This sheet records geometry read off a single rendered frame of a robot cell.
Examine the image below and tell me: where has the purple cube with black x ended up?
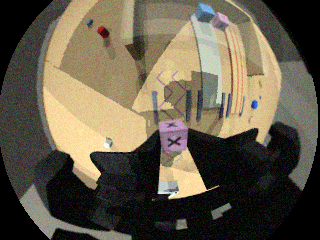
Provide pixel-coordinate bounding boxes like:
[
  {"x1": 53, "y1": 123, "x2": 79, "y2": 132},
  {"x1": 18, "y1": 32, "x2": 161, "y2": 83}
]
[{"x1": 159, "y1": 120, "x2": 188, "y2": 153}]

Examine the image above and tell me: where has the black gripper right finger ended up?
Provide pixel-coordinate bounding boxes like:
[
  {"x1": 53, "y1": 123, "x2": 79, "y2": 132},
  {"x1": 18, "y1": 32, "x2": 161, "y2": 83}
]
[{"x1": 187, "y1": 128, "x2": 260, "y2": 189}]

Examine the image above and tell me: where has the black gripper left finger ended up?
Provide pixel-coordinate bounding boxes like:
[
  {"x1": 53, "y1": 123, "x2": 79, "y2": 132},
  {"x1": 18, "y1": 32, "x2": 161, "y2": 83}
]
[{"x1": 89, "y1": 129, "x2": 161, "y2": 199}]

